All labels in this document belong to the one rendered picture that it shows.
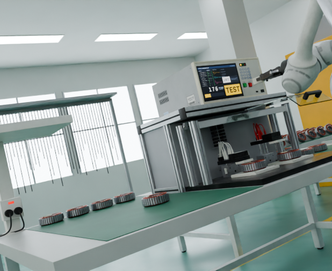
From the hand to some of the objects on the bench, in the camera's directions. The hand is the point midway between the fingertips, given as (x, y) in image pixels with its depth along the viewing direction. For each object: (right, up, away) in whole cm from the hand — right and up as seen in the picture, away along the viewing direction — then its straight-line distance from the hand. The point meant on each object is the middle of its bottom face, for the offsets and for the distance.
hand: (258, 79), depth 183 cm
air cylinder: (+7, -41, +9) cm, 43 cm away
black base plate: (+4, -43, -9) cm, 44 cm away
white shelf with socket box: (-100, -68, -12) cm, 121 cm away
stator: (-6, -42, -16) cm, 45 cm away
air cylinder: (-13, -45, -4) cm, 47 cm away
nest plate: (+14, -39, -3) cm, 41 cm away
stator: (+45, -36, +43) cm, 72 cm away
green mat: (-60, -57, -27) cm, 87 cm away
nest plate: (-5, -43, -16) cm, 46 cm away
